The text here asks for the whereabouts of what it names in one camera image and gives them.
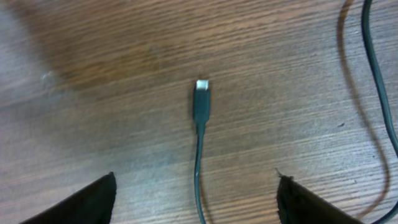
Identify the black USB-C charging cable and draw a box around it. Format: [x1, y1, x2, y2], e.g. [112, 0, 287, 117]
[192, 0, 398, 224]

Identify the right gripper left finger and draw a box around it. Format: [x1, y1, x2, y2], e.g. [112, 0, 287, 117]
[22, 172, 117, 224]

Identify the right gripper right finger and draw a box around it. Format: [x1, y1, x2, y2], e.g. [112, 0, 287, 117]
[276, 174, 361, 224]

